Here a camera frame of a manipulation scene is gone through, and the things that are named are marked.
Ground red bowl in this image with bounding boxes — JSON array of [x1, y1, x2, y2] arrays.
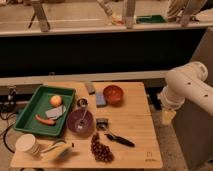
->
[[103, 85, 124, 105]]

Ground blue sponge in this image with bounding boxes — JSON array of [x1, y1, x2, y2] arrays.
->
[[96, 92, 107, 107]]

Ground purple bowl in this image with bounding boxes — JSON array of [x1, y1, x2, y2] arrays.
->
[[66, 109, 94, 137]]

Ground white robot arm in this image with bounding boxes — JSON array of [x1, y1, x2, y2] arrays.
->
[[158, 61, 213, 125]]

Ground white paper cup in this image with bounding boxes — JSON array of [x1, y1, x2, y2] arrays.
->
[[15, 134, 40, 155]]

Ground orange sausage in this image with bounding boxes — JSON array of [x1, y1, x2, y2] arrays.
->
[[35, 115, 56, 125]]

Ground bunch of dark grapes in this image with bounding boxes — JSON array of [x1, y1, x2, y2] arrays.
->
[[90, 133, 114, 163]]

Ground green plastic tray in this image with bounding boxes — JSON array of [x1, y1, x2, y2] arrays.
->
[[14, 85, 75, 137]]

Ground black handled brush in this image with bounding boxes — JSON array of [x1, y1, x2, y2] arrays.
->
[[96, 118, 135, 147]]

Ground small metal cup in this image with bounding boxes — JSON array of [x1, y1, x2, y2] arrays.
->
[[77, 98, 88, 108]]

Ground black cables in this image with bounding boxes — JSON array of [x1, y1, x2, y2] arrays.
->
[[0, 99, 21, 154]]

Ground apple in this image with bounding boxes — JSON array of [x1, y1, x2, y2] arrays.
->
[[50, 95, 62, 107]]

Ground grey cloth piece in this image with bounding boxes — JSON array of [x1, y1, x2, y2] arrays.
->
[[45, 105, 66, 120]]

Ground green mat in background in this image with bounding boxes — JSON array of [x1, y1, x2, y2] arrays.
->
[[136, 15, 166, 24]]

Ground grey block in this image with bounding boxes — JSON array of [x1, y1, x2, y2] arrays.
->
[[85, 82, 95, 95]]

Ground metal spoon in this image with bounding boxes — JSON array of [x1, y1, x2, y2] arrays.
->
[[77, 106, 88, 130]]

